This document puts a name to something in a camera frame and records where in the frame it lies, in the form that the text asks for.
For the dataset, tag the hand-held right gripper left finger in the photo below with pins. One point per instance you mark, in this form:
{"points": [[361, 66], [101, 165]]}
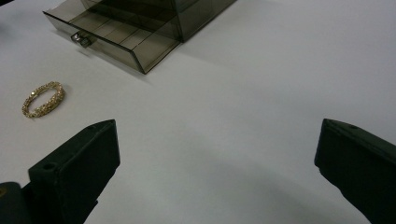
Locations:
{"points": [[73, 168]]}

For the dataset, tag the smoky transparent plastic drawer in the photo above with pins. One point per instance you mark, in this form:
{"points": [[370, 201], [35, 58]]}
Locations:
{"points": [[130, 46]]}

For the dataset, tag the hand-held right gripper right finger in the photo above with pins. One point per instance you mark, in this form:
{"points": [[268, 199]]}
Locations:
{"points": [[358, 161]]}

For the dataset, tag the smoky transparent drawer cabinet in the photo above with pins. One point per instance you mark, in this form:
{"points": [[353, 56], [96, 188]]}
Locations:
{"points": [[199, 15]]}

